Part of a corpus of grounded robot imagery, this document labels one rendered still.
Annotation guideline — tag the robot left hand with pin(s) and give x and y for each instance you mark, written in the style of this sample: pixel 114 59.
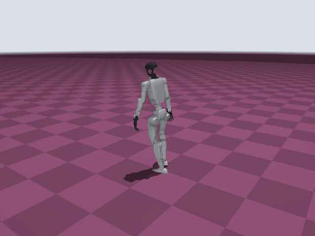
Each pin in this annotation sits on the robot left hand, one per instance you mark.
pixel 135 123

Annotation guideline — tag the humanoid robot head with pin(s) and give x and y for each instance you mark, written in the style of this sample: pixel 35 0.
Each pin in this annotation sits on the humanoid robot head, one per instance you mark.
pixel 151 65

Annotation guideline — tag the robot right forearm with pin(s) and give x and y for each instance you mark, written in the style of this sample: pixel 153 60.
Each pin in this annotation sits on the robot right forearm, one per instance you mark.
pixel 168 104

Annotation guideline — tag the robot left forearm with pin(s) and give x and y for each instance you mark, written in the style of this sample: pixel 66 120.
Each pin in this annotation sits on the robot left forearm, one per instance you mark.
pixel 139 107

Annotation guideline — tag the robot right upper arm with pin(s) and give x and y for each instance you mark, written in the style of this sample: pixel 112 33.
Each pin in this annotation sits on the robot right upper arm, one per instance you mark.
pixel 166 88

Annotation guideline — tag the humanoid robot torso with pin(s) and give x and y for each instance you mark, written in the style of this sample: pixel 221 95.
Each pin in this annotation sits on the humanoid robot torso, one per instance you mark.
pixel 156 94

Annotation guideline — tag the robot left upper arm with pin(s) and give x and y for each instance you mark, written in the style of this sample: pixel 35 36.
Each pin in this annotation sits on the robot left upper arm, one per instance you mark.
pixel 144 86

